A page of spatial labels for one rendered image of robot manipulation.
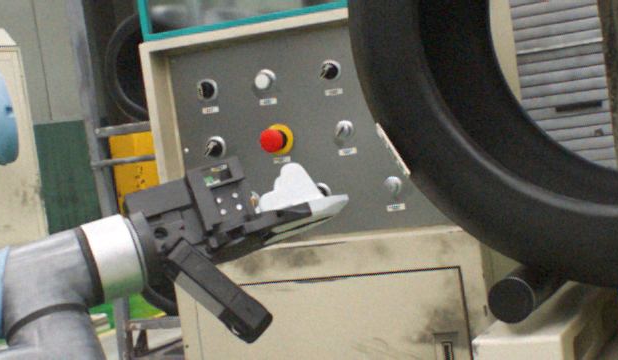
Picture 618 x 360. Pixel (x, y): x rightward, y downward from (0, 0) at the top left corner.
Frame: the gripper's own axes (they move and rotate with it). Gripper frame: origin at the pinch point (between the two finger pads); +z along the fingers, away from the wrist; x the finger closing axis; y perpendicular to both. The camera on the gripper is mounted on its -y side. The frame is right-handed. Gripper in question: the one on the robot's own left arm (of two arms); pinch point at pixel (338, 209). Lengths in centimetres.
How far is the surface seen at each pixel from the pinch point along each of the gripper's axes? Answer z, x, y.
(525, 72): 476, 813, 245
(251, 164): 16, 82, 30
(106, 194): 34, 376, 119
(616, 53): 44.9, 13.9, 11.0
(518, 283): 13.5, -2.6, -13.0
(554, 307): 22.2, 10.2, -15.4
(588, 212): 19.7, -9.5, -9.7
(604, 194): 35.1, 13.2, -5.0
